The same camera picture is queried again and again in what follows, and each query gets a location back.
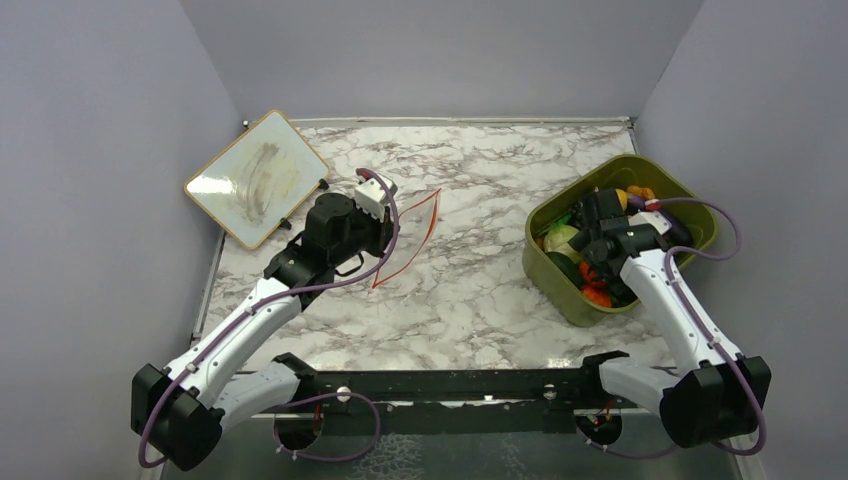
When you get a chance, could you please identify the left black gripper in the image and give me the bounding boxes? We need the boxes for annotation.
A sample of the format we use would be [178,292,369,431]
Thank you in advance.
[330,197,401,267]

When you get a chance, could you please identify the clear zip top bag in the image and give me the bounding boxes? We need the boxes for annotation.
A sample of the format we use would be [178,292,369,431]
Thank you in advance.
[372,189,442,289]

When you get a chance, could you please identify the green cabbage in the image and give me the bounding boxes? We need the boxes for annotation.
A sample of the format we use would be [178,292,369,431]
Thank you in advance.
[543,225,583,263]

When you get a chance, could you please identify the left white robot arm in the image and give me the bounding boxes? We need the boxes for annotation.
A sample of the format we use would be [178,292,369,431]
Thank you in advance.
[130,186,400,470]

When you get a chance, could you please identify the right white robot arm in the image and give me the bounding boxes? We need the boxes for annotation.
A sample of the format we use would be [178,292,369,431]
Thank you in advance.
[569,189,772,456]

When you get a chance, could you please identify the gold framed mirror tray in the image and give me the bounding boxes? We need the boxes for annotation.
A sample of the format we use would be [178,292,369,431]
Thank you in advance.
[184,110,331,250]

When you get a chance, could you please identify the olive green plastic bin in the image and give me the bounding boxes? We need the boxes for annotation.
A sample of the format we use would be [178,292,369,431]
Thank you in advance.
[522,155,718,327]

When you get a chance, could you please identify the yellow orange fruit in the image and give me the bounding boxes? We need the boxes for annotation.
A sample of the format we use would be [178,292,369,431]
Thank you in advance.
[614,189,628,211]

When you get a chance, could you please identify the orange pumpkin piece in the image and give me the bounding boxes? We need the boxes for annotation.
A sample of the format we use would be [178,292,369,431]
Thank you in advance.
[626,185,657,200]

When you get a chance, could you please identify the purple eggplant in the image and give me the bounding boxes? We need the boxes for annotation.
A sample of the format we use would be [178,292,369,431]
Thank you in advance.
[625,193,694,247]

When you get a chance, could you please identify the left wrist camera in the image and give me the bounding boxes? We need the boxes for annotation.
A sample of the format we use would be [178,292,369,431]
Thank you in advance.
[353,174,389,223]

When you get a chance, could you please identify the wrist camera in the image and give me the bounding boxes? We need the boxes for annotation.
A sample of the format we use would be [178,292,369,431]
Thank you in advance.
[353,174,389,223]
[628,211,672,236]

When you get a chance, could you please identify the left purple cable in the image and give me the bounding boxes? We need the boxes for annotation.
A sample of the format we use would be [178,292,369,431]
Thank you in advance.
[137,167,401,470]

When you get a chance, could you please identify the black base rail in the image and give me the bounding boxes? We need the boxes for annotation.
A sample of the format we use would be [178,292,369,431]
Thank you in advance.
[273,353,632,447]

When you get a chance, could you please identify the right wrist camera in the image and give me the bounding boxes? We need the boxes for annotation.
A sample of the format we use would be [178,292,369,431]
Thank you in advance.
[628,211,672,236]

